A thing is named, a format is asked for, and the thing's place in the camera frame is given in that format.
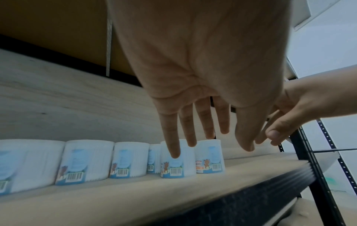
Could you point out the person's left hand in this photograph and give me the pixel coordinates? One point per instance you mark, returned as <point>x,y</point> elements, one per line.
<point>200,55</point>

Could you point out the person's right hand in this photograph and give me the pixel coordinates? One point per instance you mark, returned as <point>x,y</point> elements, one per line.
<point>298,103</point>

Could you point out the white jar with blue label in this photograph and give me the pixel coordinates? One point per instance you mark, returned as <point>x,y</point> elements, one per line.
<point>210,159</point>
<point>185,167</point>

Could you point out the black frame wooden shelf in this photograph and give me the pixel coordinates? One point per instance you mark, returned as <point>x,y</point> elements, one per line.
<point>139,198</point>

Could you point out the cotton bud tubs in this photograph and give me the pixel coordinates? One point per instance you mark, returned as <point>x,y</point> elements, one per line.
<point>83,159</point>

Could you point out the person's right forearm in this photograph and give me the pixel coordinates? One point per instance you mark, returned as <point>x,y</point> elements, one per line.
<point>340,92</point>

